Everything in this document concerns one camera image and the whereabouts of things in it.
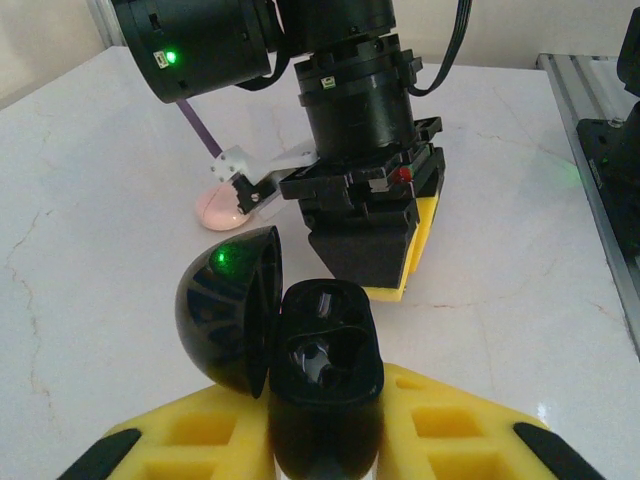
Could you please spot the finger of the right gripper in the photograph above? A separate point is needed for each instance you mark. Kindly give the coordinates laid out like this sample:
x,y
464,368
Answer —
x,y
370,255
427,220

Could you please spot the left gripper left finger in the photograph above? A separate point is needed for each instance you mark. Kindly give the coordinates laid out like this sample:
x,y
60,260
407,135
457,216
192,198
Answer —
x,y
200,440

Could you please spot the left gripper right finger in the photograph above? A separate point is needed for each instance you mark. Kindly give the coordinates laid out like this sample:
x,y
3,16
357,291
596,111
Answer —
x,y
450,440

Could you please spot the black earbud charging case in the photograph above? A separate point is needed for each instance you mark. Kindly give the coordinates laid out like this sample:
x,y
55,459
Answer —
x,y
220,320

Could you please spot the pink earbud charging case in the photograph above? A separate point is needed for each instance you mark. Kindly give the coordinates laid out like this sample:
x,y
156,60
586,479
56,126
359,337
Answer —
x,y
215,212

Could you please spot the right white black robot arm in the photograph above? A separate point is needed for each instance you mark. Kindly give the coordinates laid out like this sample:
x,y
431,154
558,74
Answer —
x,y
631,60

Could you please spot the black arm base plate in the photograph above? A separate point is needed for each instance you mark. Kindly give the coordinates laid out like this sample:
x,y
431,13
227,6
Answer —
x,y
600,165

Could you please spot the aluminium mounting rail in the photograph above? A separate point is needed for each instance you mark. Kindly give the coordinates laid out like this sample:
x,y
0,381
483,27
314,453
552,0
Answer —
x,y
565,100

